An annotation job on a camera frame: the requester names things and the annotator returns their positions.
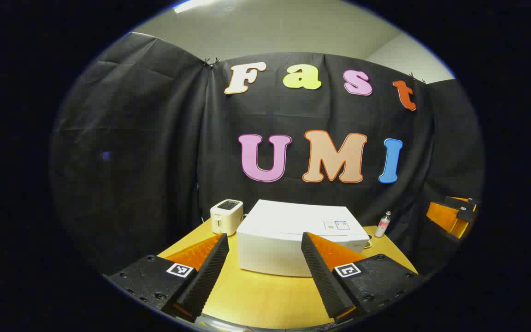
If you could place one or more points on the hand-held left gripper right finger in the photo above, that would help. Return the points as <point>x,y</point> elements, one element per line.
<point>323,276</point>

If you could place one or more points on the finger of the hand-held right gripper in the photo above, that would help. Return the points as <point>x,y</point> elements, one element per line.
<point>445,219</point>

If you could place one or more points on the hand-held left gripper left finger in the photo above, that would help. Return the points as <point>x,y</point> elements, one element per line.
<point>208,272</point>

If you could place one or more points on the white microwave oven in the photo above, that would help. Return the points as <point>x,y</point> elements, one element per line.
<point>274,230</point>

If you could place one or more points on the white toaster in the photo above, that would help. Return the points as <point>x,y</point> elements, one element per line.
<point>226,219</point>

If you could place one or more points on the small clear bottle pink label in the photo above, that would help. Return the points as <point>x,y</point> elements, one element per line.
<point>382,226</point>

